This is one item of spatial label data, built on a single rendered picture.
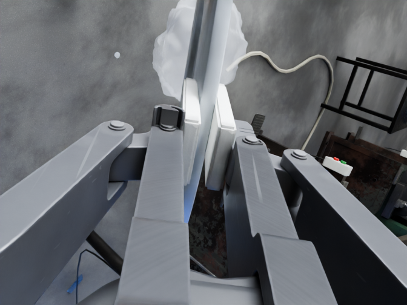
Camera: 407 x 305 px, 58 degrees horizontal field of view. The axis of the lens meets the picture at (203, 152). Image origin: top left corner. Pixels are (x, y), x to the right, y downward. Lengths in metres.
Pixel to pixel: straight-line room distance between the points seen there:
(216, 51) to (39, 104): 1.19
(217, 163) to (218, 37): 0.06
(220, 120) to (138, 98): 1.40
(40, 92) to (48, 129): 0.14
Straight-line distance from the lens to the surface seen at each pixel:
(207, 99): 0.17
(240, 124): 0.18
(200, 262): 1.87
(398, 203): 3.24
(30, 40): 1.28
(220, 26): 0.18
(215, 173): 0.15
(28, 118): 1.35
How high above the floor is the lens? 1.16
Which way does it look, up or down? 36 degrees down
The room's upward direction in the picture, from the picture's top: 120 degrees clockwise
